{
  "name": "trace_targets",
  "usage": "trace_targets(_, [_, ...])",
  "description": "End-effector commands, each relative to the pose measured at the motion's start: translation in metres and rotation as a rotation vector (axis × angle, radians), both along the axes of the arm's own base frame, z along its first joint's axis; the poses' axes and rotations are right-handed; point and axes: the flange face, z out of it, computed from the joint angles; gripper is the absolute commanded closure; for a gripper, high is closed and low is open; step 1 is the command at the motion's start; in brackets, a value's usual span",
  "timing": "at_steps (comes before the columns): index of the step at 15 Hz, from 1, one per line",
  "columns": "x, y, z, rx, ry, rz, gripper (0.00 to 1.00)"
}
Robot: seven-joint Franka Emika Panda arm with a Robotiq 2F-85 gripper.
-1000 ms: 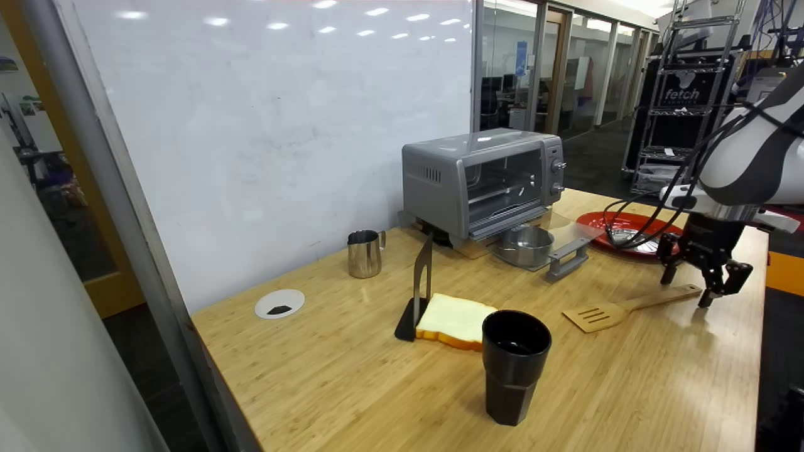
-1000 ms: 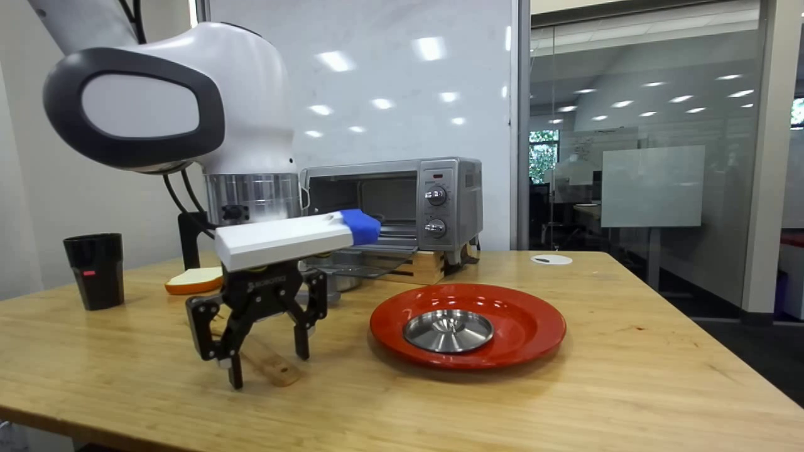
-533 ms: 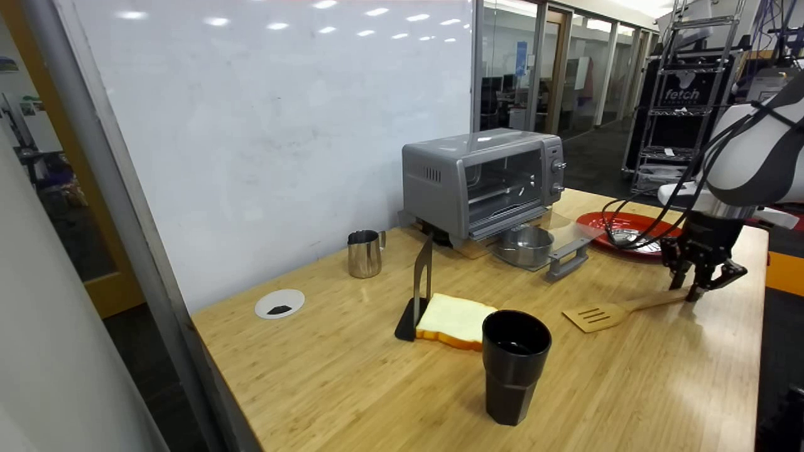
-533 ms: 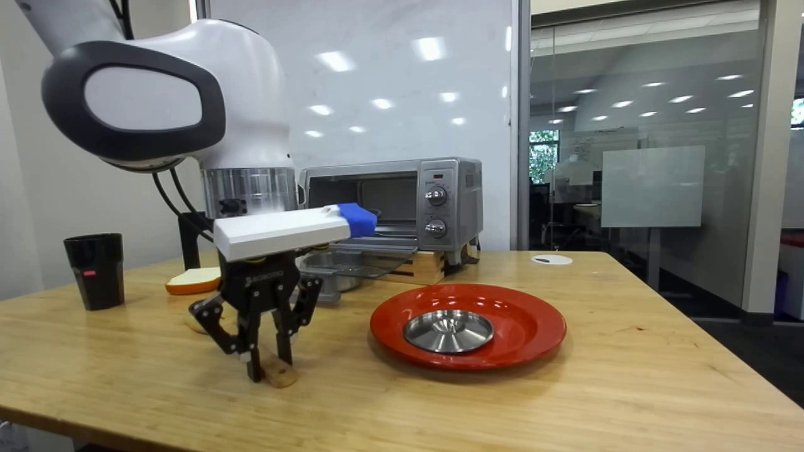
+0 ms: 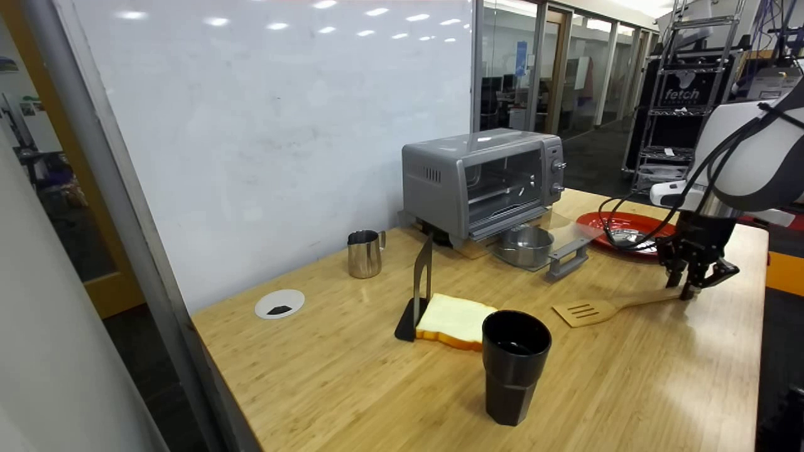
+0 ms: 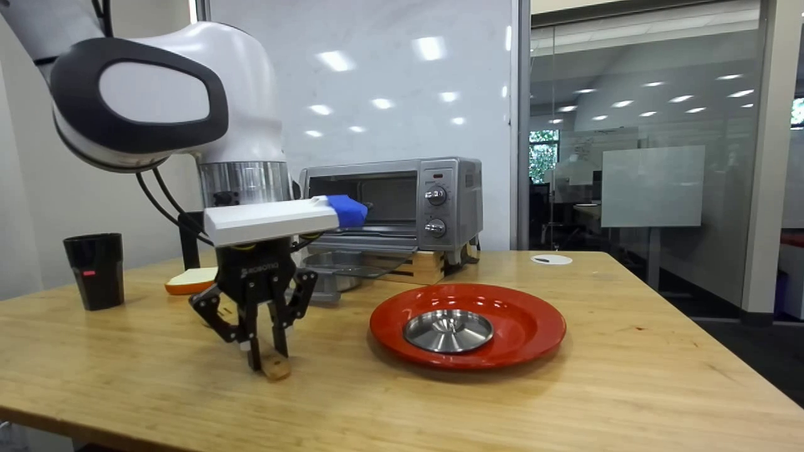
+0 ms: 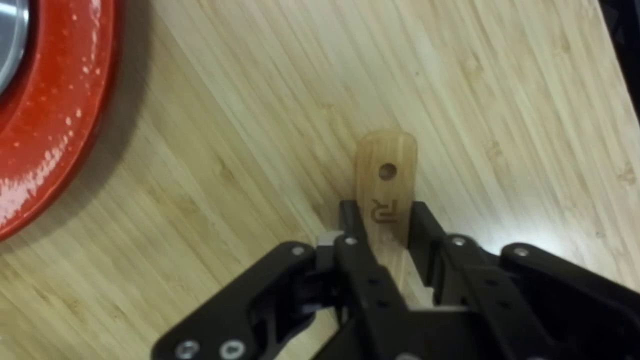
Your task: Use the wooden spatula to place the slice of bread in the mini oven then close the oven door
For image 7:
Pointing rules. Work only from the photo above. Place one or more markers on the red round plate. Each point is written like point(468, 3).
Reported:
point(61, 120)

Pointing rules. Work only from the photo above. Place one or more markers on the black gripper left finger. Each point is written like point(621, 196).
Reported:
point(267, 300)

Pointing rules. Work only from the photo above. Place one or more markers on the wooden slotted spatula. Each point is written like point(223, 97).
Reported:
point(386, 152)

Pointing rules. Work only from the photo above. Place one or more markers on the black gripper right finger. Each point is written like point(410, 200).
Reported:
point(547, 300)

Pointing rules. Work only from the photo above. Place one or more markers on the round steel lid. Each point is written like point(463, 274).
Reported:
point(11, 41)

